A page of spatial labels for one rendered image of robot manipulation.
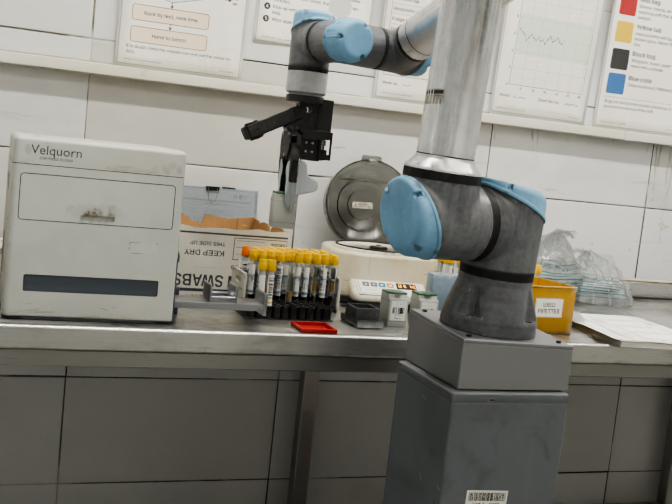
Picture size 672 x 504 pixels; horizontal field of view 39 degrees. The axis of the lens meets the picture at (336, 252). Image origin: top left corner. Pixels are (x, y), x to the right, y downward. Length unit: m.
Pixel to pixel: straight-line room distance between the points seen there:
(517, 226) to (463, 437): 0.32
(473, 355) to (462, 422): 0.10
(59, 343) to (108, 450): 0.82
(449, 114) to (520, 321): 0.33
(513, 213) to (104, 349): 0.70
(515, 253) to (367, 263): 0.67
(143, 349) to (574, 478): 1.63
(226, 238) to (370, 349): 0.42
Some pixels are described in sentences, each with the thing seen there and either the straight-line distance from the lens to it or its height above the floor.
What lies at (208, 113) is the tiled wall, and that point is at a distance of 2.31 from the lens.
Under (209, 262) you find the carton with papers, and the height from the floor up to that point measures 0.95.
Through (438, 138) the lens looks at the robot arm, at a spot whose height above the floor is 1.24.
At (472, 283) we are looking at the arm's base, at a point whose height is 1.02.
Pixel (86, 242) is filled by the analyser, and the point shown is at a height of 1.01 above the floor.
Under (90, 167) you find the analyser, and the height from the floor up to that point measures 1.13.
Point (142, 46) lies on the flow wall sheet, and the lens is 2.28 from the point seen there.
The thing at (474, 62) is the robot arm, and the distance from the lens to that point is 1.38.
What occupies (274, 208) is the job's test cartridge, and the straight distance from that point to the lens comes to 1.77.
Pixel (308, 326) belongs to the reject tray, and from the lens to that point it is 1.77.
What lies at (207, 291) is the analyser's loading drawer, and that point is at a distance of 1.72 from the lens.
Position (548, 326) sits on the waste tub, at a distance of 2.02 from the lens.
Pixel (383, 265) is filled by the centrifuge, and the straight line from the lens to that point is 2.08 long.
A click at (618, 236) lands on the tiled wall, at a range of 2.83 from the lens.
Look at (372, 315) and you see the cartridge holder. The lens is 1.84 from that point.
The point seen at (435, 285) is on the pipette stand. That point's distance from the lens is 1.97.
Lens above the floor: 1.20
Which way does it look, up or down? 6 degrees down
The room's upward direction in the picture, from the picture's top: 6 degrees clockwise
